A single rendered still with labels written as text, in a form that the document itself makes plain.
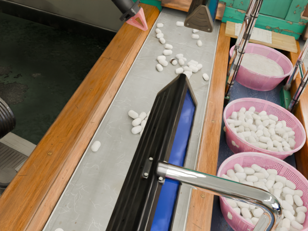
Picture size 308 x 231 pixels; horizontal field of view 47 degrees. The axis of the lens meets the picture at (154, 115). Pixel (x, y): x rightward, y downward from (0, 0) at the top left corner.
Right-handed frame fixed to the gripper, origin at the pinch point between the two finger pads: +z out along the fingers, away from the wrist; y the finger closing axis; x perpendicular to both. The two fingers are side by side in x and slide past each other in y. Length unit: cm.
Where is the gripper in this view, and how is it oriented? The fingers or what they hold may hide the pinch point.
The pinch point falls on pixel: (145, 28)
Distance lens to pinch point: 135.5
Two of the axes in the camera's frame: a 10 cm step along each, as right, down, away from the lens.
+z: 6.4, 6.9, 3.4
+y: 2.2, -5.9, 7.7
